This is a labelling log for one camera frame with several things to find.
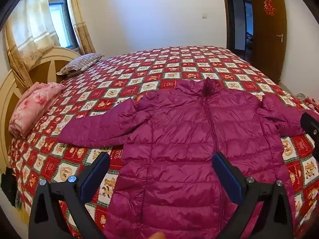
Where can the dark wooden door frame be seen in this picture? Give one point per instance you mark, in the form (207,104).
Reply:
(225,17)

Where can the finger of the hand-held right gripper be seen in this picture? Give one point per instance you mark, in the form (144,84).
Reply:
(310,124)

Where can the striped pillow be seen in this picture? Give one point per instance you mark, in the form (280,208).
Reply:
(79,63)

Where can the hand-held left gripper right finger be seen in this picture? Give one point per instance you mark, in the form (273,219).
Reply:
(227,176)

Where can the person's left hand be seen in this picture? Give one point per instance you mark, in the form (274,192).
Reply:
(155,236)

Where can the window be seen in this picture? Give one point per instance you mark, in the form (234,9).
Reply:
(59,17)

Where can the red paper door decoration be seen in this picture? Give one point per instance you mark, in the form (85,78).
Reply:
(269,7)

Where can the red bear-print bedspread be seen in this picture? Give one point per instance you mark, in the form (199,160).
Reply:
(149,74)

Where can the pile of red packages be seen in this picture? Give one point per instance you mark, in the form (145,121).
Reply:
(310,102)

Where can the dark object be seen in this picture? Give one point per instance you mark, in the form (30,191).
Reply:
(7,186)

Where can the beige patterned curtain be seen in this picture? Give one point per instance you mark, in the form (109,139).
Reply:
(81,22)
(27,29)

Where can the folded pink floral blanket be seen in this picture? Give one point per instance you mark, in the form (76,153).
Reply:
(35,107)

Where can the cream wooden headboard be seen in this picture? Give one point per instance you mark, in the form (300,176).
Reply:
(42,64)

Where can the brown wooden door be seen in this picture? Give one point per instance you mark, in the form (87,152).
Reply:
(268,44)

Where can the magenta puffer jacket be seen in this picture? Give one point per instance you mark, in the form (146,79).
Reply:
(187,139)

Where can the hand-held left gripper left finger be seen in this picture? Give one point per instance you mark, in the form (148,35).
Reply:
(92,179)

